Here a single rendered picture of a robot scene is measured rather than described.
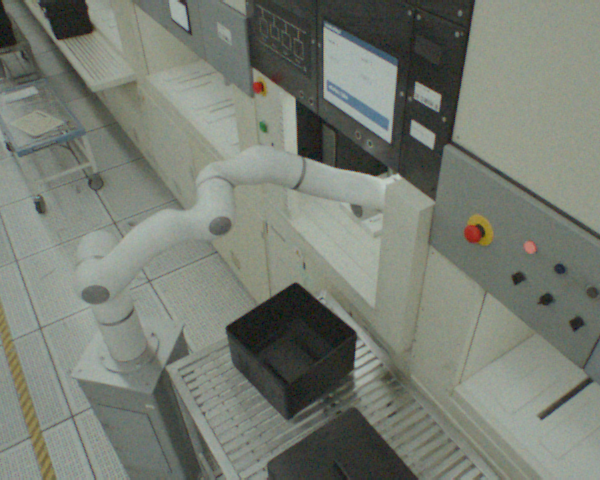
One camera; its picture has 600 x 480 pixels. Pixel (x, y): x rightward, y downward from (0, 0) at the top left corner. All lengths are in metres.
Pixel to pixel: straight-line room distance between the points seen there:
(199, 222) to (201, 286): 1.69
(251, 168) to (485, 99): 0.59
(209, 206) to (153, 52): 1.95
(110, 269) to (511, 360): 1.13
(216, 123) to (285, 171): 1.34
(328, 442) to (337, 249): 0.71
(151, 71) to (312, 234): 1.64
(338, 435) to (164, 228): 0.70
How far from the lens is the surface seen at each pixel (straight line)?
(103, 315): 1.69
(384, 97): 1.33
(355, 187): 1.47
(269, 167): 1.40
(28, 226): 3.84
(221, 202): 1.40
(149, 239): 1.51
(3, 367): 3.08
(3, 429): 2.86
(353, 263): 1.89
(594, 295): 1.08
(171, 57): 3.31
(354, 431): 1.52
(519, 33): 1.04
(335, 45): 1.44
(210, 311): 2.95
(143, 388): 1.79
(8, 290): 3.45
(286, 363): 1.75
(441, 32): 1.15
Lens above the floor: 2.19
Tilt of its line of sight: 42 degrees down
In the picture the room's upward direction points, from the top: 2 degrees counter-clockwise
